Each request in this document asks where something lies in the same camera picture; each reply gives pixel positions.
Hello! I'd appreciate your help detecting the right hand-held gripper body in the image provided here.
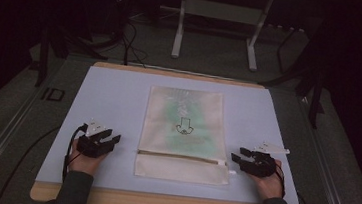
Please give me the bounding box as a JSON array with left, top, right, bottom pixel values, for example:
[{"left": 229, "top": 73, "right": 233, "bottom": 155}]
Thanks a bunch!
[{"left": 237, "top": 139, "right": 291, "bottom": 181}]

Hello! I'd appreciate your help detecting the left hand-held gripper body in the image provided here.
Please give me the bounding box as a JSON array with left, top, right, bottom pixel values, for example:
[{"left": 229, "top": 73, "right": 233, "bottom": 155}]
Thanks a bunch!
[{"left": 75, "top": 116, "right": 118, "bottom": 161}]

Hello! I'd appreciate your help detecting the person's left hand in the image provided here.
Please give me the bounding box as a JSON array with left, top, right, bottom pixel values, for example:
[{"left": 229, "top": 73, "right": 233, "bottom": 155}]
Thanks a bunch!
[{"left": 67, "top": 145, "right": 112, "bottom": 178}]

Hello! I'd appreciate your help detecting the person's right hand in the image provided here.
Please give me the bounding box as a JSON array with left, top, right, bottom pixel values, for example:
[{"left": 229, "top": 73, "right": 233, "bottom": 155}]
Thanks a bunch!
[{"left": 247, "top": 156, "right": 288, "bottom": 202}]

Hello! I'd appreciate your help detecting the light blue table mat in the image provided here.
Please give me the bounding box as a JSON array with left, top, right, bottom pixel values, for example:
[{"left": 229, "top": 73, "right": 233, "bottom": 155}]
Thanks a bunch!
[{"left": 33, "top": 61, "right": 312, "bottom": 204}]

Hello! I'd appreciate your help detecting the beige zipper pouch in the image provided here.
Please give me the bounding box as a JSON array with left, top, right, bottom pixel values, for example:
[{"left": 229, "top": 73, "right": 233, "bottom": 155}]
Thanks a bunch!
[{"left": 133, "top": 83, "right": 245, "bottom": 189}]

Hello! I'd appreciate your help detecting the black stand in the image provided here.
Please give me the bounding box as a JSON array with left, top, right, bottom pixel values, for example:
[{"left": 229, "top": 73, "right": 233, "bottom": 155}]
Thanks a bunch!
[
  {"left": 255, "top": 21, "right": 334, "bottom": 131},
  {"left": 34, "top": 17, "right": 112, "bottom": 95}
]

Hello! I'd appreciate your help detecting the white metal stand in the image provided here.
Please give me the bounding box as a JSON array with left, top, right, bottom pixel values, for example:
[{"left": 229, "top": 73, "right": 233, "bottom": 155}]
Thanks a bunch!
[{"left": 170, "top": 0, "right": 276, "bottom": 74}]

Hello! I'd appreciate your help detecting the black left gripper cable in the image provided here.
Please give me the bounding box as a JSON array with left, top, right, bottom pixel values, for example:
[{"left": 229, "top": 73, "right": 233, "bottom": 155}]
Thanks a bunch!
[{"left": 0, "top": 115, "right": 89, "bottom": 204}]

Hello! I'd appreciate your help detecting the metal floor rail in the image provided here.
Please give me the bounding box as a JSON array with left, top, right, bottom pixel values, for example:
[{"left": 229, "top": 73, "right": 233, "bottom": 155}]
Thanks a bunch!
[
  {"left": 0, "top": 60, "right": 60, "bottom": 204},
  {"left": 288, "top": 95, "right": 362, "bottom": 204}
]

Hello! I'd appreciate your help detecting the black floor cable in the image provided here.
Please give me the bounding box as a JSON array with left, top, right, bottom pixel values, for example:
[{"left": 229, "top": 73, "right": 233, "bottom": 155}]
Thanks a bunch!
[{"left": 117, "top": 17, "right": 152, "bottom": 70}]

